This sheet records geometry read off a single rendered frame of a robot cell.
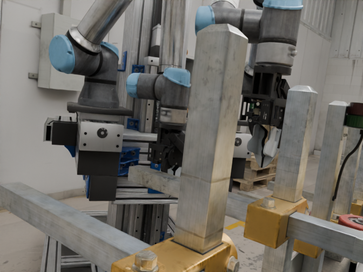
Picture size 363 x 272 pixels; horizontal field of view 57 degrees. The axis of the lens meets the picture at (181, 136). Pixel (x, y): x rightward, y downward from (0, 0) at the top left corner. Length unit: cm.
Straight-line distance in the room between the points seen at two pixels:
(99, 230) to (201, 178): 13
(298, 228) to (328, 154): 30
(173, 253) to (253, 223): 20
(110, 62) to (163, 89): 37
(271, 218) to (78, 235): 25
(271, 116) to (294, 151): 16
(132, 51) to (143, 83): 50
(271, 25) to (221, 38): 40
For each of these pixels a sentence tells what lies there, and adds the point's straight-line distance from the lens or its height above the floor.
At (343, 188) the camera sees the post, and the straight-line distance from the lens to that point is 103.
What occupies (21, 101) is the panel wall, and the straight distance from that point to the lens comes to 308.
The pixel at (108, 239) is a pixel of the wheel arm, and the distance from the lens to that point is 36.
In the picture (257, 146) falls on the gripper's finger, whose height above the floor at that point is 102.
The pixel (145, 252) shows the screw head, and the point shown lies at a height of 98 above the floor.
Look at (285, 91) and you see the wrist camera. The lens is 73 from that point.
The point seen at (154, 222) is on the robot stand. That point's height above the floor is 55.
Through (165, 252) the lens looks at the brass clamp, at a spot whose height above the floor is 97.
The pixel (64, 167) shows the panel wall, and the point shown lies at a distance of 337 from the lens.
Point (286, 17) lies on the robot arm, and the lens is 70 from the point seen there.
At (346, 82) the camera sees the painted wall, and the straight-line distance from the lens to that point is 896.
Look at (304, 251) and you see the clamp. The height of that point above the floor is 83.
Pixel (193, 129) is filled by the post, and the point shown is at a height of 108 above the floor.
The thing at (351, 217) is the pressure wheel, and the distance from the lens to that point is 78.
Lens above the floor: 111
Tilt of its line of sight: 7 degrees down
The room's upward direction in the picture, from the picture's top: 6 degrees clockwise
